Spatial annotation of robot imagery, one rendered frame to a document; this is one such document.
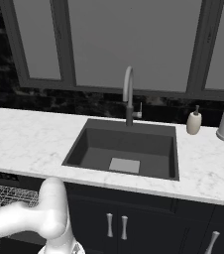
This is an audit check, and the black dishwasher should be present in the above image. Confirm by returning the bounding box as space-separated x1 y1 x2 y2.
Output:
0 169 46 254

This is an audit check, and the grey framed window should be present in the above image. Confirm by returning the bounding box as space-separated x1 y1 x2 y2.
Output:
0 0 224 102

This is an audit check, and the dark cupboard door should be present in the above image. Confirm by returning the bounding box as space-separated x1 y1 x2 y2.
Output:
197 220 224 254
117 204 191 254
67 195 119 254

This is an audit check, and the wire dishwasher rack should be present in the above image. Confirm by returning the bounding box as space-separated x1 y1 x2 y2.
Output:
0 183 40 212

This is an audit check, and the cream soap dispenser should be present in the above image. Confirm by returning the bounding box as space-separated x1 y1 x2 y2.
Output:
185 104 203 136

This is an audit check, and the grey and black tap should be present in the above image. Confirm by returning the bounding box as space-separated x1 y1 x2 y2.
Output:
122 65 144 127

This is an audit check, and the dark grey sink basin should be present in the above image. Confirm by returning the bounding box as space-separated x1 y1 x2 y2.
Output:
61 118 180 182

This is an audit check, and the silver cupboard handle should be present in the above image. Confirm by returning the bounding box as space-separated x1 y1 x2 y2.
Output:
106 212 114 238
120 215 129 241
208 230 221 254

